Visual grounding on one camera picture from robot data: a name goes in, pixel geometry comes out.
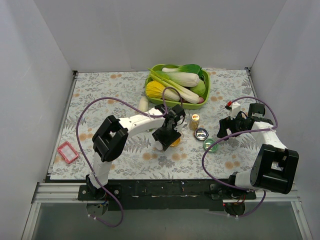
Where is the small glass pill jar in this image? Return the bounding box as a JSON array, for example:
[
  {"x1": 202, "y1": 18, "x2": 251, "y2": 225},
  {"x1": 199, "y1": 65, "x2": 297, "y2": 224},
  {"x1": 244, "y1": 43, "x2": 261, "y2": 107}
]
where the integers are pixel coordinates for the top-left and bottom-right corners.
[{"x1": 189, "y1": 114, "x2": 200, "y2": 131}]

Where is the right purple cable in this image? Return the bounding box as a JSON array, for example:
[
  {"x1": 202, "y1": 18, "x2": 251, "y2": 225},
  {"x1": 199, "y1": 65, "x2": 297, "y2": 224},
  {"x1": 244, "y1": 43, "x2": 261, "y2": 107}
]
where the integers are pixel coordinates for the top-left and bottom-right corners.
[{"x1": 201, "y1": 96, "x2": 278, "y2": 217}]

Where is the green cabbage toy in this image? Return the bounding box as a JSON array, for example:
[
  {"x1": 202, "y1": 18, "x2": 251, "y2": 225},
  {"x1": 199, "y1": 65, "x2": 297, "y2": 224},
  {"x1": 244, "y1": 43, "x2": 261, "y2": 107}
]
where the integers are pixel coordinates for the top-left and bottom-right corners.
[{"x1": 189, "y1": 80, "x2": 206, "y2": 97}]

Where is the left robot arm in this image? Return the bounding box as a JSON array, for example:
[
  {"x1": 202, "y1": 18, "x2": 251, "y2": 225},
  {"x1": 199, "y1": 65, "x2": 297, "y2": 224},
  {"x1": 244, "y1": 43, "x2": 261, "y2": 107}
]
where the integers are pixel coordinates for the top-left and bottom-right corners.
[{"x1": 86, "y1": 104, "x2": 186, "y2": 200}]

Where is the white blue pill bottle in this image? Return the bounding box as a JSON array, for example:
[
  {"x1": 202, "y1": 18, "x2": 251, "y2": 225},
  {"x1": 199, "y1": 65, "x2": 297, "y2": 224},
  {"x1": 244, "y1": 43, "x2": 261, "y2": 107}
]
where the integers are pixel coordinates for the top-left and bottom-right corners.
[{"x1": 152, "y1": 140, "x2": 163, "y2": 151}]

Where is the black base frame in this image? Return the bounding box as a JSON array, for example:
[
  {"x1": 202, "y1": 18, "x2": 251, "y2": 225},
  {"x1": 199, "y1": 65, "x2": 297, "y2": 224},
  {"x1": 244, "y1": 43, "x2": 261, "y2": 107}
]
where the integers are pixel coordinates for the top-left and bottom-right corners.
[{"x1": 77, "y1": 179, "x2": 256, "y2": 211}]

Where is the floral table mat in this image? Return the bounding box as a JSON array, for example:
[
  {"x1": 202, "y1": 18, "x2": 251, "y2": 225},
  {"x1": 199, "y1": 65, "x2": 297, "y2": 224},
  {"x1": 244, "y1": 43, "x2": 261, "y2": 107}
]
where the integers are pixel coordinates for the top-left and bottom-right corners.
[{"x1": 50, "y1": 69, "x2": 259, "y2": 181}]

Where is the yellow round pill case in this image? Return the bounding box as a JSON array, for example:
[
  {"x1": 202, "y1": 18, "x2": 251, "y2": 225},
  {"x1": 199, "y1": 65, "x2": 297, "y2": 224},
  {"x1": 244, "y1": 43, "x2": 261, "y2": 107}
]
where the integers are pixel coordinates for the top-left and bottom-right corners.
[{"x1": 170, "y1": 138, "x2": 181, "y2": 147}]

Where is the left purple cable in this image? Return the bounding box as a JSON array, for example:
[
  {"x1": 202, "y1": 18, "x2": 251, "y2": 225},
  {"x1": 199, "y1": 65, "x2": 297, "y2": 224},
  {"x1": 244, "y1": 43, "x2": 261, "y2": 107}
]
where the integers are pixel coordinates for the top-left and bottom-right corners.
[{"x1": 76, "y1": 86, "x2": 182, "y2": 228}]

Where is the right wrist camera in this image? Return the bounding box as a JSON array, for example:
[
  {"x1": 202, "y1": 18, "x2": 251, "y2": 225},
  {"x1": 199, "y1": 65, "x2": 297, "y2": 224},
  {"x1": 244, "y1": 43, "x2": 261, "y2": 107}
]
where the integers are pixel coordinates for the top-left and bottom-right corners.
[{"x1": 225, "y1": 101, "x2": 241, "y2": 119}]

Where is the blue round pill case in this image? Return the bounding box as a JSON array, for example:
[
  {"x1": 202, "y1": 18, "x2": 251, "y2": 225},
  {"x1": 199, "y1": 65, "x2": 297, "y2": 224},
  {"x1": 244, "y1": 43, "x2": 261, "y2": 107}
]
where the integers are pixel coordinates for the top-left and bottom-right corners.
[{"x1": 194, "y1": 127, "x2": 209, "y2": 141}]

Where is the white radish toy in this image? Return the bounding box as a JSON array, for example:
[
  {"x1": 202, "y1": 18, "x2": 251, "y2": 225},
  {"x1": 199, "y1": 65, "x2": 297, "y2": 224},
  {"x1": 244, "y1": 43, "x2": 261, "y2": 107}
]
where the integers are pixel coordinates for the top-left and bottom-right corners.
[{"x1": 137, "y1": 96, "x2": 149, "y2": 112}]

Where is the bok choy toy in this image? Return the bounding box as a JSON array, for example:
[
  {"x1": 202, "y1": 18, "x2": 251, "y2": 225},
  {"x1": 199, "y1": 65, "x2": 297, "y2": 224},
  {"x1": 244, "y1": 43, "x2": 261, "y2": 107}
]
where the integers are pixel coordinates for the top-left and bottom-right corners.
[{"x1": 156, "y1": 64, "x2": 203, "y2": 88}]

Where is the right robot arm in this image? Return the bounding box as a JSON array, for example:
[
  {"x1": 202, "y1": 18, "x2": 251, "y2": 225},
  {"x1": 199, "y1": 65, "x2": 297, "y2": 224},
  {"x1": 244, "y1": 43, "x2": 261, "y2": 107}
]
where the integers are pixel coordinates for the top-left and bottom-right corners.
[{"x1": 217, "y1": 101, "x2": 299, "y2": 199}]

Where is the green celery stalk toy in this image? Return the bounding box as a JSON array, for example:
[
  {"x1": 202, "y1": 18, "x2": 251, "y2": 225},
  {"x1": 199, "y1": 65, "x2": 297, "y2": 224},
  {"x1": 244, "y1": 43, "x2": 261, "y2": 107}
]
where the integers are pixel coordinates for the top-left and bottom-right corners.
[{"x1": 148, "y1": 69, "x2": 188, "y2": 93}]

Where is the long white daikon toy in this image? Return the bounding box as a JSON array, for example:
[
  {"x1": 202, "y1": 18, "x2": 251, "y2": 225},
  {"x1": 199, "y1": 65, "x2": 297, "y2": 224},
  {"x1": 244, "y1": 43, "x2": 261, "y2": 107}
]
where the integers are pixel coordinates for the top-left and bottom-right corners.
[{"x1": 173, "y1": 85, "x2": 204, "y2": 104}]

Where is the pink square pill box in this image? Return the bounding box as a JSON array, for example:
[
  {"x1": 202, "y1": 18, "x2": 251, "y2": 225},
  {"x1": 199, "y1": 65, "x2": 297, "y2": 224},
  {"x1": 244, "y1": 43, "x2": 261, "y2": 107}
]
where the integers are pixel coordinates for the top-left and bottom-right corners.
[{"x1": 57, "y1": 141, "x2": 79, "y2": 164}]

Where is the green plastic tray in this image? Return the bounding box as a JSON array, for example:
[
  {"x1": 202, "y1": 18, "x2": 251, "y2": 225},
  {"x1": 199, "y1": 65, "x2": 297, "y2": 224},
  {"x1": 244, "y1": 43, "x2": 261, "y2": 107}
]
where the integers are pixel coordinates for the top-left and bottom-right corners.
[{"x1": 145, "y1": 64, "x2": 210, "y2": 110}]

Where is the yellow napa cabbage toy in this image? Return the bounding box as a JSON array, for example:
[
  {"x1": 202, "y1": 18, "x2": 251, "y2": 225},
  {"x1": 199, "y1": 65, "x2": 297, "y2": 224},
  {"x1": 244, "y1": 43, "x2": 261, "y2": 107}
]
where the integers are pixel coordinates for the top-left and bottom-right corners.
[{"x1": 145, "y1": 81, "x2": 180, "y2": 102}]

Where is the purple cable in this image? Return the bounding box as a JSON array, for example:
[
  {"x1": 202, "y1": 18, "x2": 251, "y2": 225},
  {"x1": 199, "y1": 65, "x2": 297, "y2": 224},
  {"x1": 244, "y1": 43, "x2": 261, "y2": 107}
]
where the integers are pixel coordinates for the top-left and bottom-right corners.
[
  {"x1": 201, "y1": 96, "x2": 278, "y2": 217},
  {"x1": 76, "y1": 86, "x2": 182, "y2": 228}
]

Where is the green round pill case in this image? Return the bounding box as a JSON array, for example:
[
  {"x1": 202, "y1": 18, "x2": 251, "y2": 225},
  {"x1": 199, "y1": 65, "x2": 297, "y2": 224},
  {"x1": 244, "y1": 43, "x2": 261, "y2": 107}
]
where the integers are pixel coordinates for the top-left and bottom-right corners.
[{"x1": 203, "y1": 138, "x2": 219, "y2": 153}]

